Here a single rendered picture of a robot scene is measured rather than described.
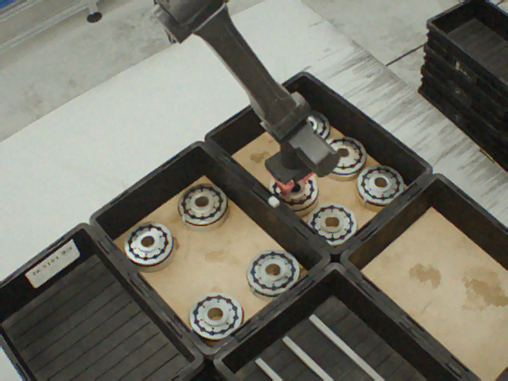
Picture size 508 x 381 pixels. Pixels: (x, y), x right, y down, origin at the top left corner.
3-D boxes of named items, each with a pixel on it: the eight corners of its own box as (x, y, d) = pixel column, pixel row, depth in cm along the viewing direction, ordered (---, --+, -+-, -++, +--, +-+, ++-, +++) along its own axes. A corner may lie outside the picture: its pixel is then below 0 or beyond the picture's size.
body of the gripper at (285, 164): (324, 161, 136) (326, 137, 130) (284, 188, 133) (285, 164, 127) (302, 141, 139) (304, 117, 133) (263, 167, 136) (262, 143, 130)
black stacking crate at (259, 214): (101, 249, 143) (86, 219, 134) (206, 172, 153) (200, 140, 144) (216, 380, 124) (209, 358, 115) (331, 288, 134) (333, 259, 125)
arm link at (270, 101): (200, -47, 88) (141, 4, 88) (222, -31, 85) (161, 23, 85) (299, 93, 125) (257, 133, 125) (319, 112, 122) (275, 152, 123)
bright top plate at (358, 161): (310, 153, 149) (310, 152, 148) (343, 131, 152) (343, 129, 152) (343, 181, 144) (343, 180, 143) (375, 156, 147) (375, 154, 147)
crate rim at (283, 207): (201, 144, 146) (200, 137, 144) (304, 75, 156) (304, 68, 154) (335, 264, 127) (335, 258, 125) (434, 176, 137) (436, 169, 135)
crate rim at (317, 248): (88, 225, 136) (84, 218, 134) (200, 144, 146) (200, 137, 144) (210, 364, 116) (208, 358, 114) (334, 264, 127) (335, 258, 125)
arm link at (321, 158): (293, 87, 120) (257, 120, 121) (335, 127, 115) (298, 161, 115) (311, 115, 131) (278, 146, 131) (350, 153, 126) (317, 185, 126)
